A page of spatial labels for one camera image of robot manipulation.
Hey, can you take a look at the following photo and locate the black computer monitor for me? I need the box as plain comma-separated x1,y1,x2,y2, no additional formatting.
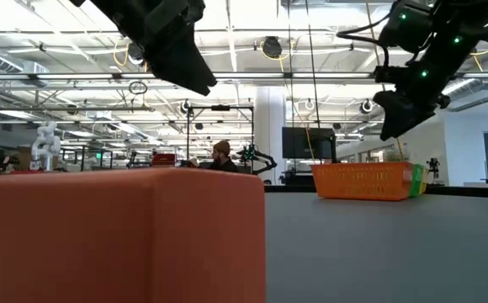
281,126,337,160

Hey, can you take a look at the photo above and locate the yellow plastic basket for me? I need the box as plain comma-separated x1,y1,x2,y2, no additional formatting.
420,167,431,194

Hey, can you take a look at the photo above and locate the black coiled ceiling cable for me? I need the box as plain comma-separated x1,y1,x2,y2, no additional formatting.
128,81,148,96

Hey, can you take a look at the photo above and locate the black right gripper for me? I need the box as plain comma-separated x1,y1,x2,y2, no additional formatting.
372,61,452,141

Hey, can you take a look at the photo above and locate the green plastic basket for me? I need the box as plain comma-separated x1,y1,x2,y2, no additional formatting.
410,163,425,198

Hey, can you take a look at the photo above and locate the long ceiling light strip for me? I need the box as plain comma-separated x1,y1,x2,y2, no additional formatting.
212,72,374,80

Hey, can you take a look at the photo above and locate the small black tripod device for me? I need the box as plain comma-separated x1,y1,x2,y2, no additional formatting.
427,157,441,185

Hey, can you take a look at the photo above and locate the white building column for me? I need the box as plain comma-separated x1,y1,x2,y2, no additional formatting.
254,87,287,184

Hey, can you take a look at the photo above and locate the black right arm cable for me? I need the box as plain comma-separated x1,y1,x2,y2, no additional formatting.
336,16,391,68

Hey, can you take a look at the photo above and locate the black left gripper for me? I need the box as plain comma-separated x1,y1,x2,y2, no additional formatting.
115,0,218,97

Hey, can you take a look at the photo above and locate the black table frame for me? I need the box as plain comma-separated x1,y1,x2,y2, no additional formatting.
263,184,488,199

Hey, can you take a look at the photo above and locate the black shelving rack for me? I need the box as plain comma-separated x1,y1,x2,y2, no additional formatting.
61,145,114,169

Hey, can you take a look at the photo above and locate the person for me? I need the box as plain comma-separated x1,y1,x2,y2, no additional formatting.
206,140,240,173

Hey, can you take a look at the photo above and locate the black hanging cable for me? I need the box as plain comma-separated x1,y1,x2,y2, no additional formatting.
287,0,296,169
305,0,323,163

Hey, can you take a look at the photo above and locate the orange plastic basket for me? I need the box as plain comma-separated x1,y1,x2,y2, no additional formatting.
310,162,416,202

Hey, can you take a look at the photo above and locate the black ceiling cable reel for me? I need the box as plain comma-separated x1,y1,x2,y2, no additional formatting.
126,41,149,68
262,36,283,59

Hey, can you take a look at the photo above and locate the cardboard box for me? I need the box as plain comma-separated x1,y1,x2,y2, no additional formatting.
16,146,33,172

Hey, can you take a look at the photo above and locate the red box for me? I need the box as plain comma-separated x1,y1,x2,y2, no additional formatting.
151,153,177,165

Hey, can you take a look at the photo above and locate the orange rectangular block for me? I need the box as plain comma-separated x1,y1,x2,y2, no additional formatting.
0,167,267,303

